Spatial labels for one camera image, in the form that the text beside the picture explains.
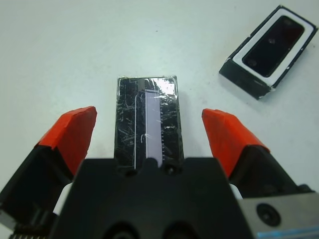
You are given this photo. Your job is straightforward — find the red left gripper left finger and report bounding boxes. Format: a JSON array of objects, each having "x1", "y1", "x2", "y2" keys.
[{"x1": 0, "y1": 106, "x2": 98, "y2": 225}]

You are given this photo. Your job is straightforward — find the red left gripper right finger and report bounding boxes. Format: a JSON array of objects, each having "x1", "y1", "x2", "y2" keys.
[{"x1": 201, "y1": 108, "x2": 315, "y2": 199}]

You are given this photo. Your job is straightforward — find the glossy black box lid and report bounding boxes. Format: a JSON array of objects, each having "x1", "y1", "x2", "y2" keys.
[{"x1": 113, "y1": 74, "x2": 185, "y2": 170}]

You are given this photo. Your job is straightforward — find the black box white lining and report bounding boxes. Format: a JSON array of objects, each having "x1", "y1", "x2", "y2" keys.
[{"x1": 218, "y1": 4, "x2": 319, "y2": 101}]

